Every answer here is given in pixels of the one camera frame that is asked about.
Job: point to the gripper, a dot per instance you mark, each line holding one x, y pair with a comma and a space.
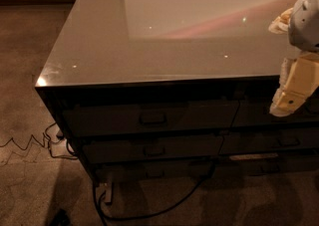
305, 26

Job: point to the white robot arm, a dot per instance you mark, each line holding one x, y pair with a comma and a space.
303, 33

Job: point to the dark cabinet with glossy top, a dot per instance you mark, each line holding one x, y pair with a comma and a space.
138, 52

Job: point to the dark object on floor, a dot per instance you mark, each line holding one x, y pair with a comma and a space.
60, 219

